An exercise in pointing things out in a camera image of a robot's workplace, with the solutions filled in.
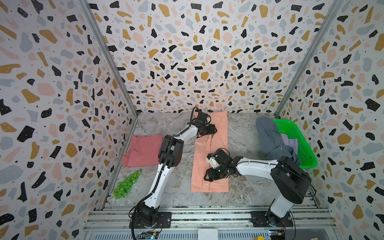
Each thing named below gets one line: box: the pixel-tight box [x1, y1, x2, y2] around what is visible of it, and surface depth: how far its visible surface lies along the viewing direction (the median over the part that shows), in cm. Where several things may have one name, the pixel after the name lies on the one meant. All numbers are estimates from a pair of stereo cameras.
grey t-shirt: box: [256, 115, 301, 166], surface depth 93 cm
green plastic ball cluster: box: [113, 168, 143, 200], surface depth 82 cm
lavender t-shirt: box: [280, 133, 298, 155], surface depth 102 cm
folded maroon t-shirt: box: [122, 135, 164, 168], surface depth 96 cm
